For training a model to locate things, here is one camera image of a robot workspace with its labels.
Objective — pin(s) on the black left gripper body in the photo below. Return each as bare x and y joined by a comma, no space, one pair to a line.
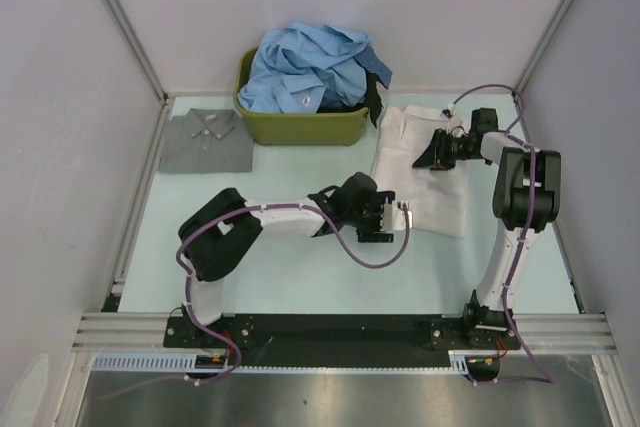
367,222

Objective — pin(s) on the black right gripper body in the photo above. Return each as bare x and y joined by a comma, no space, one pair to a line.
449,149

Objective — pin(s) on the white long sleeve shirt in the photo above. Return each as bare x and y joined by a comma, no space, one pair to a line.
437,199

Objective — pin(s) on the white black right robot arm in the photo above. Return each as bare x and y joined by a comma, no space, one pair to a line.
525,200

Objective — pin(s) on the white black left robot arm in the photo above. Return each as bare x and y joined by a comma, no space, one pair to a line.
218,236

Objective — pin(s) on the light blue long sleeve shirt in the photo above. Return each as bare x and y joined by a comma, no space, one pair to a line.
295,68

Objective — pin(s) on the black garment in basket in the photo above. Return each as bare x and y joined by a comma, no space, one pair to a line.
372,99

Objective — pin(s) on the olive green plastic basket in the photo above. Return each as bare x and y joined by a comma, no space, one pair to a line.
332,124

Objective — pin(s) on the dark blue patterned shirt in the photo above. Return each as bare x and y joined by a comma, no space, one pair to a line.
372,64

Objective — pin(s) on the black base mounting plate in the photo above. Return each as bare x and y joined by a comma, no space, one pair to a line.
377,341

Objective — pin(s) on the folded grey polo shirt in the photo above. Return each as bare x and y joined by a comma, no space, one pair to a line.
206,142

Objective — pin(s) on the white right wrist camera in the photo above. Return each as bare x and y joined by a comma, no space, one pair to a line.
454,124

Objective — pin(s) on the white slotted cable duct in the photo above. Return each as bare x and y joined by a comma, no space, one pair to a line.
177,363

